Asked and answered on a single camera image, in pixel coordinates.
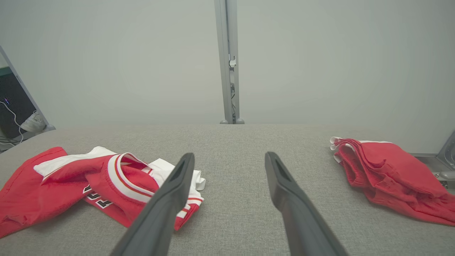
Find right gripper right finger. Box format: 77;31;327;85
265;152;349;256

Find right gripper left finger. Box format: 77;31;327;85
110;153;195;256

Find red shorts with white stripe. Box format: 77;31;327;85
330;137;455;227

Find red white sports jersey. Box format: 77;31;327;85
0;146;207;239

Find white sneaker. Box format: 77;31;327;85
20;111;47;133

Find grey metal partition post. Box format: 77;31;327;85
214;0;245;124

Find white cable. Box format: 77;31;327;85
0;101;23;146

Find grey metal frame with caster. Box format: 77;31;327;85
0;46;55;153

